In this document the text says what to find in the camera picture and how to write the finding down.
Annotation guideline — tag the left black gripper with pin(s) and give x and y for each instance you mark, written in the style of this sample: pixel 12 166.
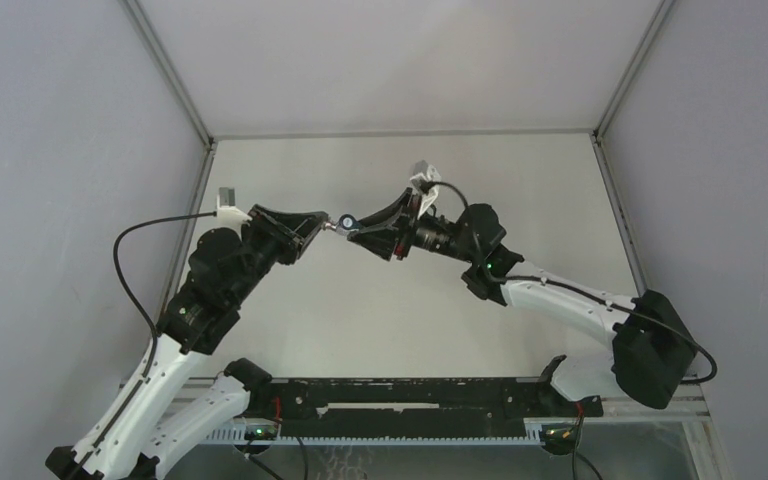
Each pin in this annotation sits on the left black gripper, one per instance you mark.
pixel 296 228

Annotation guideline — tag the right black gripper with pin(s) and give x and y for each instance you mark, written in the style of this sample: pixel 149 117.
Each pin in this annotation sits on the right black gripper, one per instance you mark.
pixel 384 241

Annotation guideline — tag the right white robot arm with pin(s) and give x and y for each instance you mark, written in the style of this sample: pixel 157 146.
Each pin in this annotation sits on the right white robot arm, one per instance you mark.
pixel 646 348

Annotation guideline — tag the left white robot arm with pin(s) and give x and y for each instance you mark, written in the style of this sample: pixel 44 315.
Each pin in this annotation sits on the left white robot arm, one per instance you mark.
pixel 133 440

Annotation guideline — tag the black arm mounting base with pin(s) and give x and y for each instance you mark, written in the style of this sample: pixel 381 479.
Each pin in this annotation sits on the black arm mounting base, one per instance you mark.
pixel 413 408

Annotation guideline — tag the left green circuit board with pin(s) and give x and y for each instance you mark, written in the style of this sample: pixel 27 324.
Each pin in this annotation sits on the left green circuit board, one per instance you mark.
pixel 261 433

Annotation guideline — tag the green circuit board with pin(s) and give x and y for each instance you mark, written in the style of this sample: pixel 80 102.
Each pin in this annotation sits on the green circuit board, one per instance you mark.
pixel 261 433
pixel 565 434

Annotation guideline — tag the right green circuit board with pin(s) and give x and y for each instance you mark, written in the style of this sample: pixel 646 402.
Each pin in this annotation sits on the right green circuit board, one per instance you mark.
pixel 565 434

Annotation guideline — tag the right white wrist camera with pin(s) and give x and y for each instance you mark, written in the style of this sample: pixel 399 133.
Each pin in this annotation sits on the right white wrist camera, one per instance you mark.
pixel 421 179

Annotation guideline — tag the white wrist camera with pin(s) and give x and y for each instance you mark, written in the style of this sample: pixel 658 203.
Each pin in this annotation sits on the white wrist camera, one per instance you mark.
pixel 230 205
pixel 421 179

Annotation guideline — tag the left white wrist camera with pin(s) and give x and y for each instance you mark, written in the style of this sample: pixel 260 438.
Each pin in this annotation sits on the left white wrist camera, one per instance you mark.
pixel 230 205

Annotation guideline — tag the aluminium enclosure frame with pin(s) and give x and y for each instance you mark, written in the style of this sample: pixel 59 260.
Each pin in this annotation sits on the aluminium enclosure frame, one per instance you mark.
pixel 289 72

